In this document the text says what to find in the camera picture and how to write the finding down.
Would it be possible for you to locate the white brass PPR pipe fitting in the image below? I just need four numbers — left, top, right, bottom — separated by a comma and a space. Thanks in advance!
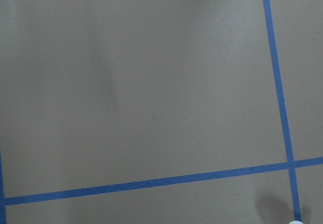
288, 220, 303, 224

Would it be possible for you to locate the brown paper table cover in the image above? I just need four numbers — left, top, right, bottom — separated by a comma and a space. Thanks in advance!
1, 0, 322, 223

